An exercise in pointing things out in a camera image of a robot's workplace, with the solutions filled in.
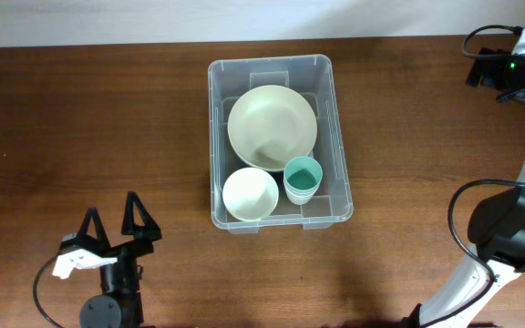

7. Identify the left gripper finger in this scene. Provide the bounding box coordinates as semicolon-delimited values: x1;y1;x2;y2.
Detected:
75;206;112;251
121;191;160;237

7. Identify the white bowl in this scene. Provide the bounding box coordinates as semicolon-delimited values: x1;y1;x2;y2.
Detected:
222;168;279;221

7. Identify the cream cup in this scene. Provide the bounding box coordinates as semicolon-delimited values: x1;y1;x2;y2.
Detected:
287;193;314;205

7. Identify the beige plate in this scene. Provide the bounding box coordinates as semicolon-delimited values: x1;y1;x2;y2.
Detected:
227;85;318;172

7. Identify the mint green cup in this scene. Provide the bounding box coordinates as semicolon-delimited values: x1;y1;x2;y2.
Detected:
283;156;323;190

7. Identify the grey cup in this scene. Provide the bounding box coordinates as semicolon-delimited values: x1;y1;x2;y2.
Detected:
285;184;319;198

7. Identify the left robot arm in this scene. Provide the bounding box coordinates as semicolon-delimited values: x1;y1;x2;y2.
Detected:
53;191;162;328

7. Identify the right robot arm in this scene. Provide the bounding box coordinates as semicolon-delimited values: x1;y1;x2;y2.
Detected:
400;26;525;327

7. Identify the clear plastic storage bin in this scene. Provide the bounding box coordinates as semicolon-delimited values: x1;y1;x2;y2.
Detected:
208;54;354;234

